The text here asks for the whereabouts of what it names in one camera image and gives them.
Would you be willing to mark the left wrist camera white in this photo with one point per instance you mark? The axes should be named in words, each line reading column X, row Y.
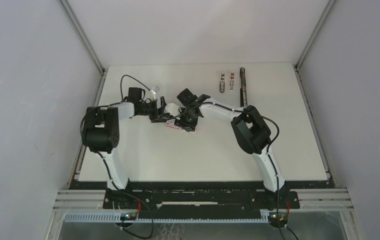
column 155, row 92

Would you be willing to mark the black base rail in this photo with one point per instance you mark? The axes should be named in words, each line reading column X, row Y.
column 222, row 200

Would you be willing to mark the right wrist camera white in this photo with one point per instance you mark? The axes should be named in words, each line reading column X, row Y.
column 172, row 109

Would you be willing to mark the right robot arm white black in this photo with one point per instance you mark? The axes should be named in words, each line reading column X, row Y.
column 250, row 129

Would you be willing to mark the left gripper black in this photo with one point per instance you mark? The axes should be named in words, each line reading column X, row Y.
column 162, row 118

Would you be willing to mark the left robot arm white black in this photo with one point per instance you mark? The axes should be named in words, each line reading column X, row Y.
column 100, row 129

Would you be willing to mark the staple box red white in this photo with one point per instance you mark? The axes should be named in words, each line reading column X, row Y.
column 171, row 124

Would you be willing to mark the grey small stapler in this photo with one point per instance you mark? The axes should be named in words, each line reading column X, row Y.
column 222, row 83

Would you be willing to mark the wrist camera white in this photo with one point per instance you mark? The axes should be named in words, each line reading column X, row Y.
column 155, row 92
column 172, row 109

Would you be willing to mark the pink and white stapler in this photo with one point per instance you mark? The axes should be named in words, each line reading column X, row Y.
column 231, row 81

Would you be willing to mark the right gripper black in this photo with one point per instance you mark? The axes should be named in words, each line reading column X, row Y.
column 188, row 127

